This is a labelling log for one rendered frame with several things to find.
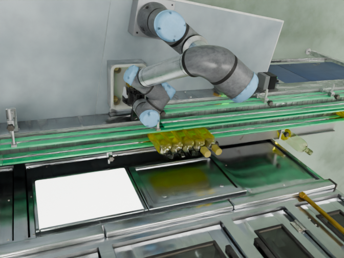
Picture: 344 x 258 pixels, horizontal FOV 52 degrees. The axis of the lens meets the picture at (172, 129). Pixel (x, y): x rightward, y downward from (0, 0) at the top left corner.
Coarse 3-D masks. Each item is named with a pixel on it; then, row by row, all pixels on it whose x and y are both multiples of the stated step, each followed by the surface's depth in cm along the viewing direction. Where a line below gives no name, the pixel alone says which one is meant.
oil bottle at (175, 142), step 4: (164, 132) 172; (168, 132) 172; (172, 132) 173; (168, 136) 169; (172, 136) 169; (176, 136) 169; (168, 140) 167; (172, 140) 165; (176, 140) 166; (180, 140) 166; (172, 144) 163; (176, 144) 163; (180, 144) 163; (172, 148) 164; (176, 148) 163; (172, 152) 165; (176, 152) 164
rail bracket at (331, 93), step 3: (333, 84) 201; (333, 87) 202; (321, 90) 209; (324, 90) 208; (327, 93) 206; (330, 93) 203; (333, 93) 203; (330, 96) 203; (333, 96) 202; (336, 96) 200; (339, 96) 200
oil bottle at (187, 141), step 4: (176, 132) 173; (180, 132) 174; (184, 132) 174; (180, 136) 170; (184, 136) 170; (188, 136) 170; (184, 140) 166; (188, 140) 167; (192, 140) 167; (184, 144) 165; (188, 144) 165; (192, 144) 166; (184, 148) 166
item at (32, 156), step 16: (224, 128) 194; (240, 128) 196; (256, 128) 197; (272, 128) 199; (288, 128) 203; (96, 144) 169; (112, 144) 170; (128, 144) 171; (144, 144) 172; (0, 160) 151; (16, 160) 152; (32, 160) 153
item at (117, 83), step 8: (120, 64) 162; (128, 64) 163; (136, 64) 164; (112, 72) 162; (120, 72) 171; (112, 80) 163; (120, 80) 172; (112, 88) 165; (120, 88) 174; (112, 96) 167; (120, 96) 176; (112, 104) 169; (120, 104) 174
